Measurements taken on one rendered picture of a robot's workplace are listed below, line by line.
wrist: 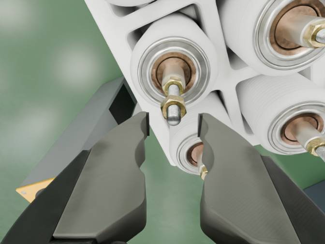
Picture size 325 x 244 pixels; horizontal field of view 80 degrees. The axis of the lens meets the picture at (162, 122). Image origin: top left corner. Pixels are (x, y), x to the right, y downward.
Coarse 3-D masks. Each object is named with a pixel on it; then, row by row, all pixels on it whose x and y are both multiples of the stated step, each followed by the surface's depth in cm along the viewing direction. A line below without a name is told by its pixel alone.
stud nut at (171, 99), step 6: (168, 96) 14; (174, 96) 14; (162, 102) 14; (168, 102) 14; (174, 102) 14; (180, 102) 14; (162, 108) 14; (180, 108) 14; (186, 108) 15; (162, 114) 14
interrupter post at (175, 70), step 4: (172, 64) 20; (176, 64) 20; (168, 68) 19; (172, 68) 19; (176, 68) 19; (180, 68) 20; (164, 72) 19; (168, 72) 18; (172, 72) 18; (176, 72) 18; (180, 72) 18; (164, 76) 18; (168, 76) 18; (172, 76) 18; (176, 76) 18; (180, 76) 18; (184, 76) 19; (164, 80) 18; (184, 80) 18; (184, 84) 18; (184, 88) 18
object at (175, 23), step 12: (180, 12) 32; (156, 24) 21; (168, 24) 19; (180, 24) 19; (192, 24) 21; (144, 36) 19; (156, 36) 19; (192, 36) 19; (204, 36) 19; (144, 48) 19; (204, 48) 19; (132, 60) 20; (216, 60) 20; (132, 72) 21; (216, 72) 21; (144, 96) 22; (204, 96) 22
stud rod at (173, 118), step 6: (168, 90) 17; (174, 90) 16; (168, 108) 14; (174, 108) 13; (168, 114) 13; (174, 114) 13; (180, 114) 13; (168, 120) 13; (174, 120) 13; (180, 120) 13
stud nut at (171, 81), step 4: (168, 80) 17; (172, 80) 17; (176, 80) 17; (180, 80) 17; (164, 84) 17; (168, 84) 17; (172, 84) 17; (176, 84) 17; (180, 84) 17; (164, 88) 17; (180, 88) 17; (164, 92) 17; (180, 92) 17
